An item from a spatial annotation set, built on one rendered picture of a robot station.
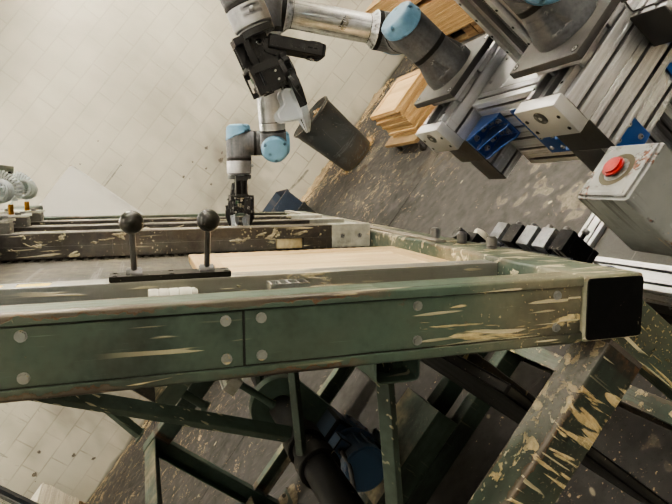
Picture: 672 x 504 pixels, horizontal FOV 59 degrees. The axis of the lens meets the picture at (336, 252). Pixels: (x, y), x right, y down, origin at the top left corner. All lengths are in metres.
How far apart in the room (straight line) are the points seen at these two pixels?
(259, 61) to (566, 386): 0.80
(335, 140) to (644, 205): 4.97
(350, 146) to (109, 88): 2.57
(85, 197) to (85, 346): 4.52
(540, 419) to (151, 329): 0.67
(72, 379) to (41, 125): 6.02
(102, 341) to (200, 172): 5.97
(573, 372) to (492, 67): 1.01
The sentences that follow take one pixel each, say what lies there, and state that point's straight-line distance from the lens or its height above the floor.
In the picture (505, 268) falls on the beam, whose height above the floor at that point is 0.90.
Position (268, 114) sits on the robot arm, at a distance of 1.72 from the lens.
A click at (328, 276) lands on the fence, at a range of 1.09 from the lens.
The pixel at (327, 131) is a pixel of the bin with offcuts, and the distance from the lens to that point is 5.88.
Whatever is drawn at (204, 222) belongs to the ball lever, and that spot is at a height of 1.42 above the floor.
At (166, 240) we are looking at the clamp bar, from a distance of 1.73.
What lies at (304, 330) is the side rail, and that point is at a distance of 0.84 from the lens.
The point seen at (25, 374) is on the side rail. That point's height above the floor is 1.51.
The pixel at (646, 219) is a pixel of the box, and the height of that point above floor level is 0.87.
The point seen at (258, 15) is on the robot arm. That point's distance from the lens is 1.17.
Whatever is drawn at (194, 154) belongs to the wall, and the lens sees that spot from 6.74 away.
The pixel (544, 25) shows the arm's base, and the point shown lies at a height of 1.09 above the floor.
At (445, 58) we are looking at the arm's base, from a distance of 1.79.
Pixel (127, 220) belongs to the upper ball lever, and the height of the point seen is 1.52.
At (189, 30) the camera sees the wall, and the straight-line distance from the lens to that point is 6.94.
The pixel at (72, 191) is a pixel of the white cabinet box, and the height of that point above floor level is 1.92.
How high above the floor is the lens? 1.54
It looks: 18 degrees down
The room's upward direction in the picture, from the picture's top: 53 degrees counter-clockwise
